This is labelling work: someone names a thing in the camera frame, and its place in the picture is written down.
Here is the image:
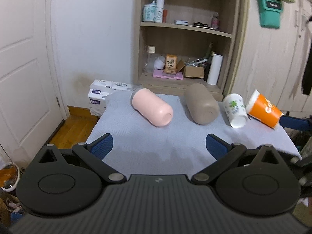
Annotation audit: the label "pink tumbler cup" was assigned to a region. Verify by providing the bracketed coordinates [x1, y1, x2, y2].
[131, 88, 174, 127]

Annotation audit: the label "orange paper cup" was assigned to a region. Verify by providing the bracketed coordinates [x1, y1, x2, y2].
[245, 90, 284, 129]

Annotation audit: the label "white floral paper cup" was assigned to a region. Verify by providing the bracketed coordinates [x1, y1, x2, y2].
[223, 94, 248, 129]

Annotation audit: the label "taupe tumbler cup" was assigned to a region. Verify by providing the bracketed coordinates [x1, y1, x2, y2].
[184, 83, 220, 125]

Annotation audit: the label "small white cup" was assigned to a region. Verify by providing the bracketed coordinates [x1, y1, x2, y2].
[154, 56, 166, 70]

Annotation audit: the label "grey patterned table cloth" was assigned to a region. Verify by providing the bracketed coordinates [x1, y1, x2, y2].
[87, 91, 300, 177]

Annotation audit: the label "white tissue packs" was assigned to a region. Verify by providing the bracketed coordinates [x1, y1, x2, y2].
[88, 79, 135, 117]

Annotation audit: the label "wooden wardrobe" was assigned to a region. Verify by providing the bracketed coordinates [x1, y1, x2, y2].
[224, 0, 311, 117]

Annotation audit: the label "white door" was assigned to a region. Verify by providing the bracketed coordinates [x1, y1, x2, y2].
[1, 0, 66, 166]

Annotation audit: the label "white paper towel roll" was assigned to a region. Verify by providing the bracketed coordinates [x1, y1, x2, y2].
[207, 54, 223, 86]

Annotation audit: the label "small cardboard box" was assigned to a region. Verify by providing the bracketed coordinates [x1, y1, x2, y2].
[176, 60, 205, 79]

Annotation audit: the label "white bucket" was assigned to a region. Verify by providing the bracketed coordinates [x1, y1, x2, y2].
[1, 163, 21, 192]

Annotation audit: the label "small wooden floral box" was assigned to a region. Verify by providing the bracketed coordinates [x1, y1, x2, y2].
[164, 54, 177, 74]

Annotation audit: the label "pink flat box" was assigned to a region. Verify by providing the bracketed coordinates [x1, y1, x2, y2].
[153, 69, 183, 80]

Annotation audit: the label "clear bottle beige cap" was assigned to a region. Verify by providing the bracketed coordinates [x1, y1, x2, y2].
[144, 45, 155, 73]

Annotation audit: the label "teal hanging pouch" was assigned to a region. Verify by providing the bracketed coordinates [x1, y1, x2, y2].
[258, 0, 282, 29]

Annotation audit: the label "small pink bottle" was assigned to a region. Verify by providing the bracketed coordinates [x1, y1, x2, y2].
[211, 12, 219, 30]

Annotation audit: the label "wooden bookshelf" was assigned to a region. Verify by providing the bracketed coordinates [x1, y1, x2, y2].
[133, 0, 241, 101]

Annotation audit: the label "flat white tin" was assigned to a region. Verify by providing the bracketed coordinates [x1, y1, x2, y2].
[175, 20, 188, 25]

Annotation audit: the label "teal pump bottle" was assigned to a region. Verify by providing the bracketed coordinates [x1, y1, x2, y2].
[142, 0, 157, 22]

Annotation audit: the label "white tube bottle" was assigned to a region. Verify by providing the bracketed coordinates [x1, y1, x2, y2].
[155, 0, 164, 23]

